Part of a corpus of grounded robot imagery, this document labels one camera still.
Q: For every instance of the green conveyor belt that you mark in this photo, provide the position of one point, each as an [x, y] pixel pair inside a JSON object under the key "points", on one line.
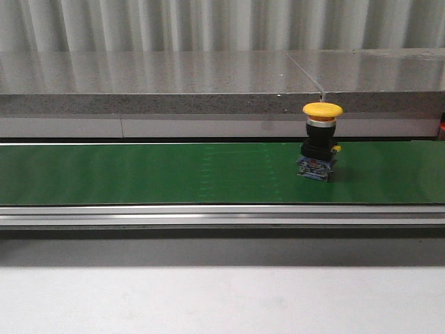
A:
{"points": [[169, 173]]}

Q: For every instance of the grey speckled stone slab right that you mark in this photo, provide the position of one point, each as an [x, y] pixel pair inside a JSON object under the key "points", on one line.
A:
{"points": [[387, 81]]}

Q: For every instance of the grey speckled stone slab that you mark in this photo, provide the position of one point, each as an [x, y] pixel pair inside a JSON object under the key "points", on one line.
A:
{"points": [[152, 82], [387, 81]]}

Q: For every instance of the grey speckled stone slab left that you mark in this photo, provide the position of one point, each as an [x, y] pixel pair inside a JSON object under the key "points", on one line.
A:
{"points": [[152, 82]]}

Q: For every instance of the white panel under slab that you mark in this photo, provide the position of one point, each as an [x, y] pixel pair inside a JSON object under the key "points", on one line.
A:
{"points": [[214, 126]]}

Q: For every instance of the red plastic tray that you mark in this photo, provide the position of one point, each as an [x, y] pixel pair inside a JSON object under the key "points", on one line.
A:
{"points": [[441, 131]]}

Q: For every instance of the white corrugated curtain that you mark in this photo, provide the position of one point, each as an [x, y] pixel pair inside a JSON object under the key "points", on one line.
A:
{"points": [[219, 25]]}

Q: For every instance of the aluminium conveyor side rail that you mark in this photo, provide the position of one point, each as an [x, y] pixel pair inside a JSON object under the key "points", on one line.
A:
{"points": [[221, 216]]}

